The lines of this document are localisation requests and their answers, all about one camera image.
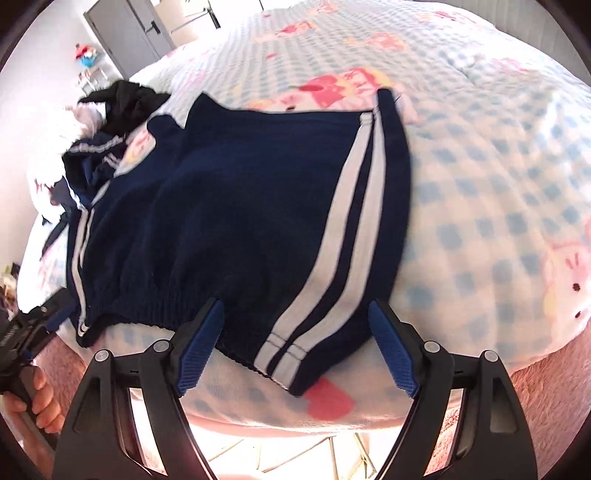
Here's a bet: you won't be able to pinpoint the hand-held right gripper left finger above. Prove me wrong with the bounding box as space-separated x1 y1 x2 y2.
52 298 225 480

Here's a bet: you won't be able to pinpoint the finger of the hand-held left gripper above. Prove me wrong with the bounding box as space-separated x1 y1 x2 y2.
28 300 77 333

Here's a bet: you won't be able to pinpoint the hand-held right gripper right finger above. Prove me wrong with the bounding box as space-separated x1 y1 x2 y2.
368 299 540 480

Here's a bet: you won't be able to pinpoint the navy white-striped shorts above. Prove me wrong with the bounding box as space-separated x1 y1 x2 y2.
65 88 414 398

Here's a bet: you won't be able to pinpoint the person's left hand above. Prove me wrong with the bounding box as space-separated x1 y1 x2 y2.
0 367 65 435

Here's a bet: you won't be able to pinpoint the pink fluffy bed cover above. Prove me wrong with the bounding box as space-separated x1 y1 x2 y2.
28 323 585 480

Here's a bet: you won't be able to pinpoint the navy lace-trimmed garment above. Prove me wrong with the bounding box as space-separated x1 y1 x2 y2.
39 134 130 259

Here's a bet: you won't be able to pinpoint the blue checked cat-print blanket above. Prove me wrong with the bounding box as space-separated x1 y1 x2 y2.
18 0 591 430

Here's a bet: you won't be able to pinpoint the pink cat-print pajama garment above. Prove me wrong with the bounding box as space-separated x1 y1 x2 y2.
28 105 112 217

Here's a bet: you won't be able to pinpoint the black garment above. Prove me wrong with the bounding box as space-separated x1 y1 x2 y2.
76 79 171 134

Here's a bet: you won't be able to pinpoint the red and blue plush toy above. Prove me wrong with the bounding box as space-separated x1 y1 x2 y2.
74 42 102 69

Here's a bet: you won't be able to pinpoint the grey door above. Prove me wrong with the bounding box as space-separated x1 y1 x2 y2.
83 0 178 79

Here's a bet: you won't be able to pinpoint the white wire rack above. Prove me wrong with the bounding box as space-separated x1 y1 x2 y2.
78 67 112 93

